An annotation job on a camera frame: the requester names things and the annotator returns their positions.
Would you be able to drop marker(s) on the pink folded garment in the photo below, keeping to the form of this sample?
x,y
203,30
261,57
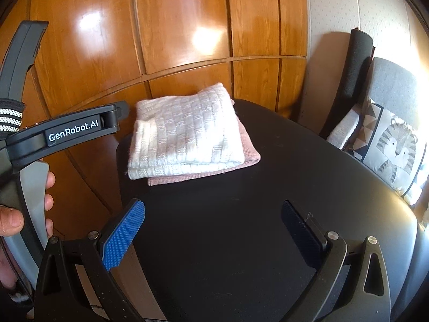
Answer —
x,y
249,154

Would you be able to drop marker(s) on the cream knitted sweater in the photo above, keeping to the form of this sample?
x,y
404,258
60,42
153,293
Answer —
x,y
184,130

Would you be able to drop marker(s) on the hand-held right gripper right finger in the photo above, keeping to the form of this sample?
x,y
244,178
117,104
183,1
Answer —
x,y
301,238

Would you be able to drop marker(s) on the person's left hand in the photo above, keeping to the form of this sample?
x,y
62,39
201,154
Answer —
x,y
10,221

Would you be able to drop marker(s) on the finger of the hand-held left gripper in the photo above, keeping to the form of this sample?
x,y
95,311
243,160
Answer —
x,y
112,120

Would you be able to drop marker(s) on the grey yellow blue sofa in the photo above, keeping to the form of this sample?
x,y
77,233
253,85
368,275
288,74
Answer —
x,y
392,80

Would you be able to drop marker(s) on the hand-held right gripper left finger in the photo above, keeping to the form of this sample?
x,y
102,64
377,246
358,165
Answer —
x,y
124,238

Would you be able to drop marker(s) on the tiger print cushion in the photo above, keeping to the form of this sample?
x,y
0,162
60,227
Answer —
x,y
395,147

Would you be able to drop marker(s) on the black rolled mat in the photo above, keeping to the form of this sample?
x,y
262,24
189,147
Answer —
x,y
355,73

